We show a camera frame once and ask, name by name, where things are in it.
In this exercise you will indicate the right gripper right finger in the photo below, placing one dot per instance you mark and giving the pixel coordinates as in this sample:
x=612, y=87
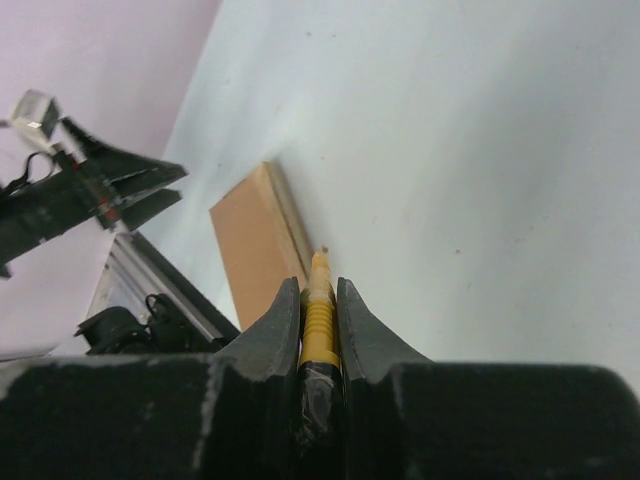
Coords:
x=369, y=347

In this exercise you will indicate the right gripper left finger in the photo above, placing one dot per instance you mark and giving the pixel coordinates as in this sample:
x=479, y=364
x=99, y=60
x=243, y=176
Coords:
x=270, y=346

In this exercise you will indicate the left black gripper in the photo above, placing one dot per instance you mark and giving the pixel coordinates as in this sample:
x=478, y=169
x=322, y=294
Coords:
x=94, y=180

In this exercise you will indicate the yellow utility knife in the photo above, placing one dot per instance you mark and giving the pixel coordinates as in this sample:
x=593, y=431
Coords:
x=319, y=370

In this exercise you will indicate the brown cardboard express box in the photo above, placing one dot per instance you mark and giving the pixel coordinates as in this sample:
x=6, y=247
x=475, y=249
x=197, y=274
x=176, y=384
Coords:
x=262, y=240

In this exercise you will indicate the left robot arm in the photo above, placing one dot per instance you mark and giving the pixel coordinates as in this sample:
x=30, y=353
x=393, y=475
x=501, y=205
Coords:
x=28, y=214

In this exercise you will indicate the aluminium front rail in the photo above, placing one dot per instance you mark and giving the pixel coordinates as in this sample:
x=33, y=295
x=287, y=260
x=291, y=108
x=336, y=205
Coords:
x=144, y=305

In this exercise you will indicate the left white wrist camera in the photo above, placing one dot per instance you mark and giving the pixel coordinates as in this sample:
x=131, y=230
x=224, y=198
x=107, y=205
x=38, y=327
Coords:
x=34, y=119

